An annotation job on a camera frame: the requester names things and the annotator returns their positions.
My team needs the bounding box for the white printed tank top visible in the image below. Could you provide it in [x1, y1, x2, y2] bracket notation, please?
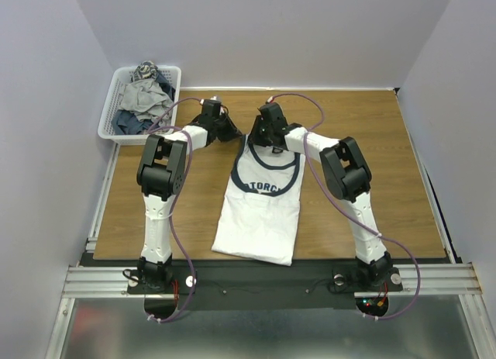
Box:
[212, 135, 305, 266]

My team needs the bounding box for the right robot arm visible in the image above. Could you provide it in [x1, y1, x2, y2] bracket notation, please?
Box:
[249, 102, 393, 289]

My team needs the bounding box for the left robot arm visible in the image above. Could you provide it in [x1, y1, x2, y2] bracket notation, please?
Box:
[134, 98, 241, 292]

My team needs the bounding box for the grey tank top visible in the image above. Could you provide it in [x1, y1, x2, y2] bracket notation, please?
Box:
[119, 79, 174, 127]

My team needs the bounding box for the patterned dark tank top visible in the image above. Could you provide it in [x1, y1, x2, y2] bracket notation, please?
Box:
[131, 60, 159, 82]

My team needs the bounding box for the navy blue tank top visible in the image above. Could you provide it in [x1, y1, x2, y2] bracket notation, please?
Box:
[112, 109, 157, 136]

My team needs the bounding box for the white plastic basket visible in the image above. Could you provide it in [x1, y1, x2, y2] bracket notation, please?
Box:
[98, 62, 181, 145]

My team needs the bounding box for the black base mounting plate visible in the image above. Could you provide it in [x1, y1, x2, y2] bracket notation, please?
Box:
[123, 259, 403, 312]

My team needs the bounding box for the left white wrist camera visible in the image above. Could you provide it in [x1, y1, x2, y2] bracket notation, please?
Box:
[199, 95, 222, 105]

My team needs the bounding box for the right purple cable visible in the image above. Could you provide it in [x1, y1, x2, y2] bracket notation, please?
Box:
[267, 93, 422, 322]

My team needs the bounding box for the purple cable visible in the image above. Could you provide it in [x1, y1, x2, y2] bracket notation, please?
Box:
[267, 93, 422, 322]
[146, 98, 205, 324]

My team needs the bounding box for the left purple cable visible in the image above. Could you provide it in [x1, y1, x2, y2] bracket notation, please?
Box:
[146, 98, 205, 324]

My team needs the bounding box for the aluminium frame rail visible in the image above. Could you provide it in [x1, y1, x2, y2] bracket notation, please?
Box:
[62, 267, 129, 299]

